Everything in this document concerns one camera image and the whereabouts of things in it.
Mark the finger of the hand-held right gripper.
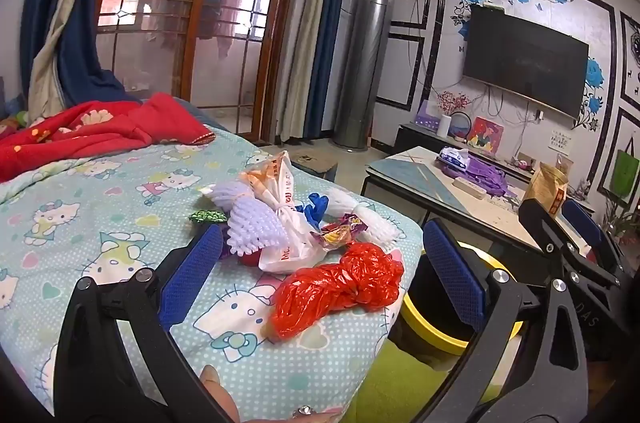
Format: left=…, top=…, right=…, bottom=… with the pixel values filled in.
left=562, top=199, right=626, bottom=274
left=518, top=198, right=621, bottom=289

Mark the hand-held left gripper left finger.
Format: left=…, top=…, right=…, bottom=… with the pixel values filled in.
left=52, top=223, right=236, bottom=423

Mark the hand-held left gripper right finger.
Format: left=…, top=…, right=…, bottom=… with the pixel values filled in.
left=422, top=219, right=591, bottom=423

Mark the purple snack wrapper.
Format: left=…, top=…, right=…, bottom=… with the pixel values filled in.
left=217, top=228, right=237, bottom=261

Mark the yellow rimmed black trash can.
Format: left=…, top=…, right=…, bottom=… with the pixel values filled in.
left=387, top=238, right=526, bottom=369

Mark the green wrapper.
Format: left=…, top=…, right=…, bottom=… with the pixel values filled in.
left=189, top=209, right=228, bottom=224

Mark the white plastic bag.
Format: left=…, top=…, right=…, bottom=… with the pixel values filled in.
left=240, top=150, right=346, bottom=274

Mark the red plastic bag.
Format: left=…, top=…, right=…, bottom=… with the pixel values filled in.
left=272, top=242, right=405, bottom=340

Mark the orange snack wrapper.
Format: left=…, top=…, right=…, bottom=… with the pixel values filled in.
left=310, top=213, right=368, bottom=251

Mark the blue glove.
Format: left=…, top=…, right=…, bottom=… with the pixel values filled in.
left=295, top=192, right=328, bottom=229

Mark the person's left hand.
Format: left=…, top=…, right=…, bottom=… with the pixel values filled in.
left=200, top=364, right=346, bottom=423

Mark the brown paper bag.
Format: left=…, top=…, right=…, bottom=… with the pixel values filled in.
left=522, top=163, right=571, bottom=219

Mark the potted plant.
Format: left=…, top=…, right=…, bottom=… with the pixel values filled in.
left=600, top=198, right=640, bottom=244

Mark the green hanging bag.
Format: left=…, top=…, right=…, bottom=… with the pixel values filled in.
left=610, top=150, right=640, bottom=198

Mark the purple bag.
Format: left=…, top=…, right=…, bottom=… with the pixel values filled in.
left=435, top=155, right=511, bottom=201

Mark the white power strip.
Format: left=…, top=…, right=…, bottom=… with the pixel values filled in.
left=452, top=177, right=488, bottom=200

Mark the cartoon cat printed blanket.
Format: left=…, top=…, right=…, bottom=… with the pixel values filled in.
left=0, top=135, right=423, bottom=423

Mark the colourful painting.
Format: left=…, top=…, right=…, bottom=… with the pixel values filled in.
left=472, top=117, right=506, bottom=151

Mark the coffee table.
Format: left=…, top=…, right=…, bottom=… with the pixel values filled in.
left=360, top=145, right=601, bottom=264

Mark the white blue tissue pack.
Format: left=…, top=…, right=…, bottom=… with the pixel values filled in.
left=437, top=147, right=471, bottom=168

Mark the round decorative plate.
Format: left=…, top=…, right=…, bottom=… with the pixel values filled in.
left=447, top=110, right=473, bottom=144

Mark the dark television stand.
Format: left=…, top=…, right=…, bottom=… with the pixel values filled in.
left=395, top=123, right=596, bottom=214

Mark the purple box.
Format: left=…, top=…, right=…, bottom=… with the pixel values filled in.
left=414, top=99, right=441, bottom=128

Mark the blue stool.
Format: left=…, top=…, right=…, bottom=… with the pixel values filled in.
left=290, top=150, right=338, bottom=181

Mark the red flowered blanket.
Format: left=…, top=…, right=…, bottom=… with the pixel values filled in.
left=0, top=93, right=216, bottom=184

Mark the silver tower air conditioner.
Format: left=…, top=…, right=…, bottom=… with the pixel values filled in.
left=332, top=0, right=396, bottom=151

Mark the beige curtain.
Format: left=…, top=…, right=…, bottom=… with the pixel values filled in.
left=272, top=0, right=341, bottom=144
left=27, top=0, right=128, bottom=124

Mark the wooden framed glass door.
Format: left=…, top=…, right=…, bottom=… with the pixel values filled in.
left=95, top=0, right=306, bottom=141

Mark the blue curtain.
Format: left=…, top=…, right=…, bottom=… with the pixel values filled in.
left=302, top=0, right=356, bottom=141
left=19, top=0, right=143, bottom=108

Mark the white wall notice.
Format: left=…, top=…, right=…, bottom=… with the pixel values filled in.
left=547, top=128, right=576, bottom=151

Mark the wall mounted television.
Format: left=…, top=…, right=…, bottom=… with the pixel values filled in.
left=460, top=3, right=591, bottom=121

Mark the framed wall clock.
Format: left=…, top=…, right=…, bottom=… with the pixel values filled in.
left=620, top=10, right=640, bottom=111

